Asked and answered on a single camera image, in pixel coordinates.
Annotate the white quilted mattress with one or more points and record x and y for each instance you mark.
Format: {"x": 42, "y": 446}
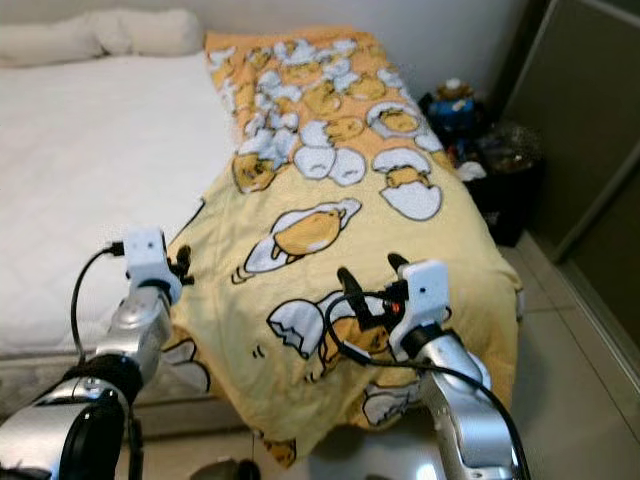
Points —
{"x": 100, "y": 190}

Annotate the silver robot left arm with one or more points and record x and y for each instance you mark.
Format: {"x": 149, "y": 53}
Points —
{"x": 100, "y": 390}

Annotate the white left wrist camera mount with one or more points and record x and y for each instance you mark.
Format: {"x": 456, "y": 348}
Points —
{"x": 150, "y": 258}

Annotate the orange cartoon print blanket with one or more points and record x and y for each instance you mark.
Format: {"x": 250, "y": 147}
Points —
{"x": 370, "y": 230}

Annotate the beige bolster pillow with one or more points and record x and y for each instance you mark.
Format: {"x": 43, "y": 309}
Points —
{"x": 150, "y": 32}
{"x": 50, "y": 45}

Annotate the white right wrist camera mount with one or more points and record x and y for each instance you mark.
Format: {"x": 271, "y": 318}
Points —
{"x": 422, "y": 295}

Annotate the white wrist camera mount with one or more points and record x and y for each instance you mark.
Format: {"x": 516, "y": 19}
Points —
{"x": 422, "y": 295}
{"x": 150, "y": 258}

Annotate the dark grey wardrobe door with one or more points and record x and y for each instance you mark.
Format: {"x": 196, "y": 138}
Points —
{"x": 580, "y": 100}

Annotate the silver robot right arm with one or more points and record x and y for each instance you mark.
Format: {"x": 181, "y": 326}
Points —
{"x": 470, "y": 410}

